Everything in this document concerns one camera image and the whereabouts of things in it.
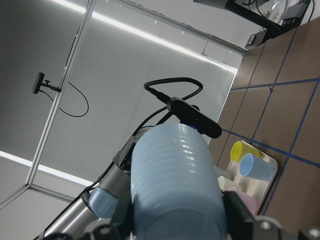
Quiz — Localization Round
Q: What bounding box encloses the beige plastic tray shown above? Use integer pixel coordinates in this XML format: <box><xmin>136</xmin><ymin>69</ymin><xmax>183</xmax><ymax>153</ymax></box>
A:
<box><xmin>216</xmin><ymin>140</ymin><xmax>278</xmax><ymax>215</ymax></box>

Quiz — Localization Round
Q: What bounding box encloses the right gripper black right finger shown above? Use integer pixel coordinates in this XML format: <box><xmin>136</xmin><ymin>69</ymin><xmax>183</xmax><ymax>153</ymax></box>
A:
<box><xmin>223</xmin><ymin>191</ymin><xmax>255</xmax><ymax>230</ymax></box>

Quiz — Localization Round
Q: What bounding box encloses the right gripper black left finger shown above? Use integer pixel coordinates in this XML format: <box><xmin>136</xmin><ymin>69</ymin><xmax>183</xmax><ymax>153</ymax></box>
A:
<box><xmin>110</xmin><ymin>191</ymin><xmax>133</xmax><ymax>233</ymax></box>

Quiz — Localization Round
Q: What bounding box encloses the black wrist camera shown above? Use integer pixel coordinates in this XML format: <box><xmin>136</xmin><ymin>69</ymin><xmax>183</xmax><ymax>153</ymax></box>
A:
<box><xmin>166</xmin><ymin>97</ymin><xmax>222</xmax><ymax>139</ymax></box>

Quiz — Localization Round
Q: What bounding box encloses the pink plastic cup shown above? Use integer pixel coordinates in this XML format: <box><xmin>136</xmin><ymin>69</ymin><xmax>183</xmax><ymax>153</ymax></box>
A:
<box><xmin>228</xmin><ymin>187</ymin><xmax>258</xmax><ymax>215</ymax></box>

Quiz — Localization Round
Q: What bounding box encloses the grey blue plastic cup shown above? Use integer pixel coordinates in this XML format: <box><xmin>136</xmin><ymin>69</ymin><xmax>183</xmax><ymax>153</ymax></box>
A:
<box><xmin>131</xmin><ymin>123</ymin><xmax>228</xmax><ymax>240</ymax></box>

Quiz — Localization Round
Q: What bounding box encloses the yellow plastic cup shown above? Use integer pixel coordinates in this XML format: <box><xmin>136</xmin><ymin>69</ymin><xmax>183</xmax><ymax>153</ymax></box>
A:
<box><xmin>230</xmin><ymin>141</ymin><xmax>261</xmax><ymax>163</ymax></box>

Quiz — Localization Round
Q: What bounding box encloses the light blue plastic cup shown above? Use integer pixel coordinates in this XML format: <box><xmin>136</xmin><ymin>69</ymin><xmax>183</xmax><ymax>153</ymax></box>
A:
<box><xmin>239</xmin><ymin>153</ymin><xmax>275</xmax><ymax>181</ymax></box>

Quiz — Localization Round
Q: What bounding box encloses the black overhead camera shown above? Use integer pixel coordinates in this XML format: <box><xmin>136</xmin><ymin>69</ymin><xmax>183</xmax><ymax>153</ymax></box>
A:
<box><xmin>32</xmin><ymin>72</ymin><xmax>62</xmax><ymax>94</ymax></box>

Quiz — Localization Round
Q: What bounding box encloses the cream white plastic cup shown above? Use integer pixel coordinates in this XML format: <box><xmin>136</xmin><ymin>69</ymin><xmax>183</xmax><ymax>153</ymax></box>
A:
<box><xmin>217</xmin><ymin>176</ymin><xmax>243</xmax><ymax>191</ymax></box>

